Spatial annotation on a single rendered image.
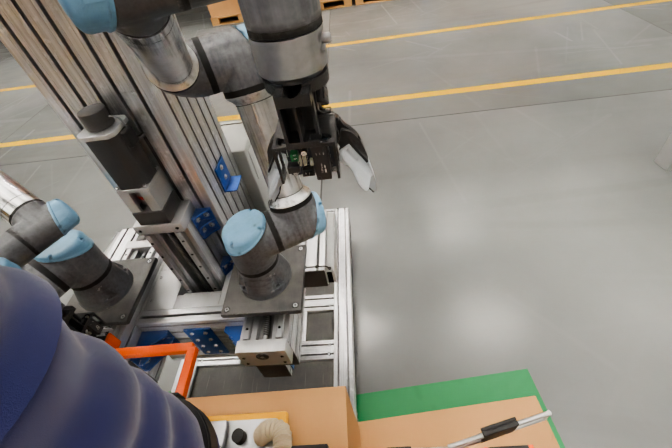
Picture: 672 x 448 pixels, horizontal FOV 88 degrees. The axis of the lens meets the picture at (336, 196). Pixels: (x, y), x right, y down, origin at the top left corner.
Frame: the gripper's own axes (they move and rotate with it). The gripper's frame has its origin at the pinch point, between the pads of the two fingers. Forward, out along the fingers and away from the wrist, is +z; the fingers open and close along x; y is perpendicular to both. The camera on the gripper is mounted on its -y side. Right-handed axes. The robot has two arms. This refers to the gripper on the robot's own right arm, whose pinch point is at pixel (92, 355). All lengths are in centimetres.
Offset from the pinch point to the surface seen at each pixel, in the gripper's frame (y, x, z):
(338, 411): 59, -12, 14
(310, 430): 52, -15, 14
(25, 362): 41, -25, -53
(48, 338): 41, -23, -52
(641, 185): 264, 139, 108
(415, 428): 79, -7, 54
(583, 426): 154, 1, 108
